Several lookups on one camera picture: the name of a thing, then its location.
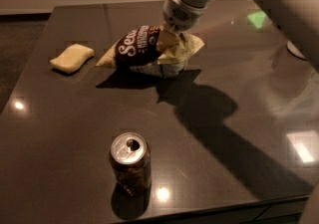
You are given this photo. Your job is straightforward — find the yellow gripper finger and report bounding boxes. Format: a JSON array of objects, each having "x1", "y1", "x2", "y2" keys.
[
  {"x1": 157, "y1": 27, "x2": 178, "y2": 53},
  {"x1": 159, "y1": 34, "x2": 189, "y2": 64}
]

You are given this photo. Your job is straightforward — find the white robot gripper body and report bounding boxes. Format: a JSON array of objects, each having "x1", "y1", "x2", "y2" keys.
[{"x1": 162, "y1": 0, "x2": 208, "y2": 32}]

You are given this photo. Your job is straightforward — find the brown sea salt chip bag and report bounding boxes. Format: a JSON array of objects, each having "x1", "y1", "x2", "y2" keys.
[{"x1": 97, "y1": 25, "x2": 204, "y2": 79}]

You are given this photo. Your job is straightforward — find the yellow sponge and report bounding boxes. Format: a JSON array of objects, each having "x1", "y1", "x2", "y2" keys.
[{"x1": 50, "y1": 44, "x2": 95, "y2": 74}]

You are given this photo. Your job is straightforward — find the brown soda can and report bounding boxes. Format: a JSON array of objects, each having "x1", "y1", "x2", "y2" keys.
[{"x1": 110, "y1": 132, "x2": 152, "y2": 197}]

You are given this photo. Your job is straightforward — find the white round base disc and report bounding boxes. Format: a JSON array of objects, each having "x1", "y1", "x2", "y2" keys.
[{"x1": 286, "y1": 41, "x2": 305, "y2": 60}]

